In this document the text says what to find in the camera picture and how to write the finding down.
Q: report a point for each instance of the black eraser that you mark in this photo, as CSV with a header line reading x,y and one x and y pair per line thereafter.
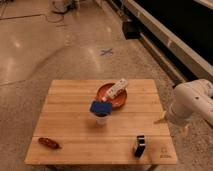
x,y
140,146

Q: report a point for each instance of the orange bowl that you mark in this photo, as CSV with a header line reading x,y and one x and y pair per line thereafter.
x,y
117,102

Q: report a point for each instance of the brown oblong snack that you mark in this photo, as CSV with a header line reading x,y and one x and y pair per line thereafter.
x,y
49,143

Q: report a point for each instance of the white remote-shaped object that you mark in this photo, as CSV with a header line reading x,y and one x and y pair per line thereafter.
x,y
116,89

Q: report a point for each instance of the long white rail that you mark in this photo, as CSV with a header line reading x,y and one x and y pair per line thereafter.
x,y
193,61

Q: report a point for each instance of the black box on floor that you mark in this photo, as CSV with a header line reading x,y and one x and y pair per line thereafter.
x,y
130,30

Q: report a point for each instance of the white cup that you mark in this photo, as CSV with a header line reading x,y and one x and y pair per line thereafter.
x,y
101,120

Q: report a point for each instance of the white machine base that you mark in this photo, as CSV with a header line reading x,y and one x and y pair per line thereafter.
x,y
63,6

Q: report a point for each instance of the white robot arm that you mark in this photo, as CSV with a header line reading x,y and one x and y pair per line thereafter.
x,y
190,97

